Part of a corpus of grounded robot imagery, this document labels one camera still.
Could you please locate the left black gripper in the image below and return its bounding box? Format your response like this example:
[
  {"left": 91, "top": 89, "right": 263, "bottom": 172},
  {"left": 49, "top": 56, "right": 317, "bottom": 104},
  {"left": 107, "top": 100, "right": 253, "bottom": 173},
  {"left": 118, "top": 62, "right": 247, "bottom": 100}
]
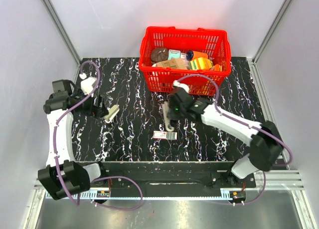
[{"left": 74, "top": 88, "right": 109, "bottom": 119}]

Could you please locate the beige staple remover tool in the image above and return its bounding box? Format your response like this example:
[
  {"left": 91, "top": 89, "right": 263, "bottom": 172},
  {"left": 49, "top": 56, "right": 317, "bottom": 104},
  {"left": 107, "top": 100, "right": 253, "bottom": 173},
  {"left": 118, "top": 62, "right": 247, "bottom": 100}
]
[{"left": 162, "top": 102, "right": 174, "bottom": 132}]

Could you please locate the beige stapler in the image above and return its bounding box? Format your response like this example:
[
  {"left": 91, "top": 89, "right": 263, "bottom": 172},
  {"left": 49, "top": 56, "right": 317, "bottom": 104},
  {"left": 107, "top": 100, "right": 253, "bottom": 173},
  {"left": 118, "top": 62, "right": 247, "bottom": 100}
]
[{"left": 103, "top": 105, "right": 120, "bottom": 124}]

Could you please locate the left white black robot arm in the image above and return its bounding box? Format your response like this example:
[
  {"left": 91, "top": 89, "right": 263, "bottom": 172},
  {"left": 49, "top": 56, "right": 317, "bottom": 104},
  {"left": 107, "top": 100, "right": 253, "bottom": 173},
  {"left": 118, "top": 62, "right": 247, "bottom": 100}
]
[{"left": 37, "top": 77, "right": 109, "bottom": 200}]

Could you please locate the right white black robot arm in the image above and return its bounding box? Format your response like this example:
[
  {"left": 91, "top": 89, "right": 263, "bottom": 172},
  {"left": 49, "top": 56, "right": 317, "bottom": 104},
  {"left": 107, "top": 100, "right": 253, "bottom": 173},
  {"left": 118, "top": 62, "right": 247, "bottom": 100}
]
[{"left": 162, "top": 87, "right": 284, "bottom": 187}]

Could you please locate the small staples box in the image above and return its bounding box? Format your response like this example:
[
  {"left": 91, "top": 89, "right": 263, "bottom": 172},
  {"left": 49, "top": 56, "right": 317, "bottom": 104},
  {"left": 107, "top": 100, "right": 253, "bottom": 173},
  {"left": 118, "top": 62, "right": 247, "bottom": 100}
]
[{"left": 153, "top": 131, "right": 177, "bottom": 140}]

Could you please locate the brown cardboard box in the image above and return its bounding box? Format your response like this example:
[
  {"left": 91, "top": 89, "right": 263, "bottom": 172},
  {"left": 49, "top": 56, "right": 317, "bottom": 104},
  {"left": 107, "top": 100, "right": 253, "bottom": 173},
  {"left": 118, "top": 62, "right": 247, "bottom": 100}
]
[{"left": 152, "top": 58, "right": 189, "bottom": 70}]

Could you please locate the yellow green striped box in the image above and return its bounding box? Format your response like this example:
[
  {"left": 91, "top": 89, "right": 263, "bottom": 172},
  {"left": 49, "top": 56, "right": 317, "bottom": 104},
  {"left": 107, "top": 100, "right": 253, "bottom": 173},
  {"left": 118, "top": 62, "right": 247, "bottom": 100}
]
[{"left": 189, "top": 57, "right": 213, "bottom": 70}]

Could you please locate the orange bottle blue cap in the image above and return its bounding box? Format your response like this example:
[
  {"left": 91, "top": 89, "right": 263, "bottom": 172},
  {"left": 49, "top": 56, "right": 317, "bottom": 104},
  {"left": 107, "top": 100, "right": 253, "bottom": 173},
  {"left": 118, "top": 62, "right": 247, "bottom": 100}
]
[{"left": 186, "top": 50, "right": 208, "bottom": 61}]

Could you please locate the light blue small box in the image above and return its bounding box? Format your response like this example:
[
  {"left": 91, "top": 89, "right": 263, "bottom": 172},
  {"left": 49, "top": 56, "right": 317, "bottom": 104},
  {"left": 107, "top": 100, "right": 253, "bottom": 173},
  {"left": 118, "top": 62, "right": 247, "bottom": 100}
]
[{"left": 168, "top": 49, "right": 181, "bottom": 60}]

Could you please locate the red plastic shopping basket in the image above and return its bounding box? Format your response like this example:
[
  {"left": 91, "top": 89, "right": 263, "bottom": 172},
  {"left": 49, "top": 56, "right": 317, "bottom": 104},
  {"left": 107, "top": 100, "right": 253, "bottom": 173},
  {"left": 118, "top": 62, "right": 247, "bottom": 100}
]
[{"left": 139, "top": 26, "right": 232, "bottom": 96}]

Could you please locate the brown round cookie pack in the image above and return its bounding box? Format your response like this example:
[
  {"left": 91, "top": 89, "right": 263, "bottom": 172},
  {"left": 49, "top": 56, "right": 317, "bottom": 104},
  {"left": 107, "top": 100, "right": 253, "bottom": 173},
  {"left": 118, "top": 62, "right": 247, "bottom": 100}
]
[{"left": 150, "top": 47, "right": 169, "bottom": 64}]

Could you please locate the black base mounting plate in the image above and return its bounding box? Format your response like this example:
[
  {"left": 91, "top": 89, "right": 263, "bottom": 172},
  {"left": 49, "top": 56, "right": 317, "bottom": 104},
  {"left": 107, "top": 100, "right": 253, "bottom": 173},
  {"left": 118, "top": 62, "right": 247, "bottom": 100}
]
[{"left": 100, "top": 161, "right": 256, "bottom": 189}]

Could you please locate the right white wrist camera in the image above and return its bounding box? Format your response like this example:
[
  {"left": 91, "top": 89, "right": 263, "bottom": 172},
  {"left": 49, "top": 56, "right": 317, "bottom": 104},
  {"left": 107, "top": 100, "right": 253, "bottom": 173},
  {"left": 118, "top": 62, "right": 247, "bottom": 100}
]
[{"left": 172, "top": 80, "right": 189, "bottom": 93}]

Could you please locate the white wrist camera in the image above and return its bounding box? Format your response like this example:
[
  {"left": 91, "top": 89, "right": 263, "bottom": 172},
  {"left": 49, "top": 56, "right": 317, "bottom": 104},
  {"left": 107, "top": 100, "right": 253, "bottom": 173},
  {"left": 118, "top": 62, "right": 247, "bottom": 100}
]
[
  {"left": 79, "top": 73, "right": 97, "bottom": 95},
  {"left": 172, "top": 80, "right": 189, "bottom": 93}
]

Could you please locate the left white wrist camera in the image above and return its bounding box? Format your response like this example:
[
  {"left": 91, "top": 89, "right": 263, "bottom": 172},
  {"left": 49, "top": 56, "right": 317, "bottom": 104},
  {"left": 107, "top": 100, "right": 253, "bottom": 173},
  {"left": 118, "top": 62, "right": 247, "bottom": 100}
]
[{"left": 79, "top": 73, "right": 97, "bottom": 95}]

